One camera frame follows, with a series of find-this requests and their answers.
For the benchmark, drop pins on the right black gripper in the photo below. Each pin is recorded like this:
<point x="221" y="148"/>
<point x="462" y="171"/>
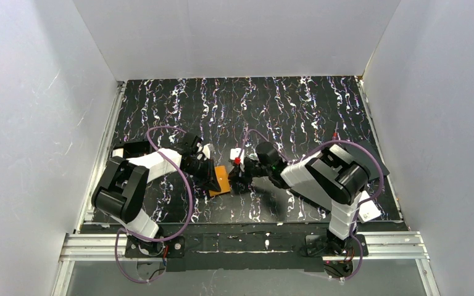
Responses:
<point x="244" y="170"/>

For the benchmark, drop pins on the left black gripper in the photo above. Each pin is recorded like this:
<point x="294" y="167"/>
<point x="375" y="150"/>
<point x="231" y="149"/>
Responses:
<point x="209" y="174"/>

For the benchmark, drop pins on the orange card holder wallet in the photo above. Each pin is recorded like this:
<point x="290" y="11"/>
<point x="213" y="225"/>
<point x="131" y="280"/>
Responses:
<point x="223" y="181"/>

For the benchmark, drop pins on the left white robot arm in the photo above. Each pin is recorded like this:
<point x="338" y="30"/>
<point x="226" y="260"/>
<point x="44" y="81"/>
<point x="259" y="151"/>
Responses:
<point x="121" y="189"/>

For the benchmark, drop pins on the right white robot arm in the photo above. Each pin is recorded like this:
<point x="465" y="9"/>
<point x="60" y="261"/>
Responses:
<point x="331" y="177"/>

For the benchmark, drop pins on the black flat slab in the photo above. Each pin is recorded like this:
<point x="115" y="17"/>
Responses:
<point x="312" y="191"/>

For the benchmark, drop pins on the white block in box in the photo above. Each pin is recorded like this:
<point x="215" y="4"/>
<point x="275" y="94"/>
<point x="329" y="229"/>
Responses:
<point x="118" y="152"/>

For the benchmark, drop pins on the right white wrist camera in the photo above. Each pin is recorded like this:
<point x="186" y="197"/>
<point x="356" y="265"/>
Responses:
<point x="236" y="159"/>

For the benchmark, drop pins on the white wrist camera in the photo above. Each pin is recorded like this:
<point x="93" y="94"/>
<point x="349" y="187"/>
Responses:
<point x="207" y="151"/>
<point x="236" y="159"/>

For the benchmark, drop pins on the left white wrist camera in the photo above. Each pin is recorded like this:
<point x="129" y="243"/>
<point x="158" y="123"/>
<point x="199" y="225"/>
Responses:
<point x="207" y="151"/>

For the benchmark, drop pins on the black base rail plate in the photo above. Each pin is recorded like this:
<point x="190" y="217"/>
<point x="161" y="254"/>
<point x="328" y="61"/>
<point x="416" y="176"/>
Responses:
<point x="250" y="246"/>

